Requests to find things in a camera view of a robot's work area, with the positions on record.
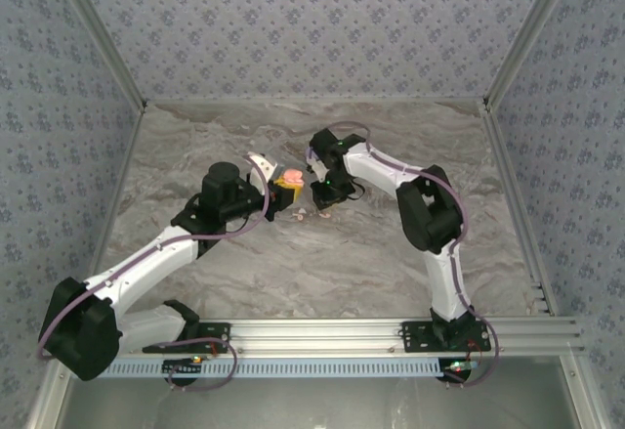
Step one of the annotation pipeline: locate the small circuit board with LED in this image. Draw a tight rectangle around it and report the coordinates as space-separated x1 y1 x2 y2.
440 357 476 382
162 356 204 377

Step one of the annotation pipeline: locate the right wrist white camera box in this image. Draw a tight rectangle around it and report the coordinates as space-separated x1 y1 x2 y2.
306 148 327 185

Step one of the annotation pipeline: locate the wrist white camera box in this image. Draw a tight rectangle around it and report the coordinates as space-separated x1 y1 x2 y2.
306 148 327 185
243 150 279 191

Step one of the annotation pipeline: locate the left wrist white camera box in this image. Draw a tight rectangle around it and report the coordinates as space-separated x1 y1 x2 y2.
243 150 279 191

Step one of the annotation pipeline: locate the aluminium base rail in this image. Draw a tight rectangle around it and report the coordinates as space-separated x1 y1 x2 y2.
53 316 586 355

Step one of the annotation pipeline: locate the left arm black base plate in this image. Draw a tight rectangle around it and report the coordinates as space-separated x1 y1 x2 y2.
142 322 232 355

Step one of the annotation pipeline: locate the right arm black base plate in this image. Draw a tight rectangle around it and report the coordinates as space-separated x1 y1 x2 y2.
400 321 492 355

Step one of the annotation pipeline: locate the light blue slotted cable duct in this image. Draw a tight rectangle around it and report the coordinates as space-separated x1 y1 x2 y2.
100 357 448 379

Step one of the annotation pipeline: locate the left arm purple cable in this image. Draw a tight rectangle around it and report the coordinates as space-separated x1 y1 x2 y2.
37 152 272 393

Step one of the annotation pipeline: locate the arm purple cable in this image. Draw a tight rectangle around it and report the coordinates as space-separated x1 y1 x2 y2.
306 120 502 389
37 152 272 393

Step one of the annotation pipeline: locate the aluminium table side rail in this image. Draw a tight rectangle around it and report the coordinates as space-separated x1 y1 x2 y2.
479 101 559 317

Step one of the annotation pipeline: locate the aluminium corner post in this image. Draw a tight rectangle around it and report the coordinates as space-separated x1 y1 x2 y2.
481 0 583 108
48 0 148 110

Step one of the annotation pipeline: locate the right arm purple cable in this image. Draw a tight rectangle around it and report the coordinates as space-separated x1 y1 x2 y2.
306 120 502 389

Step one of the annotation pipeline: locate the aluminium lower frame bar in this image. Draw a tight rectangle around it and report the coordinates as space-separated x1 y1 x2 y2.
26 353 75 429
559 353 612 429

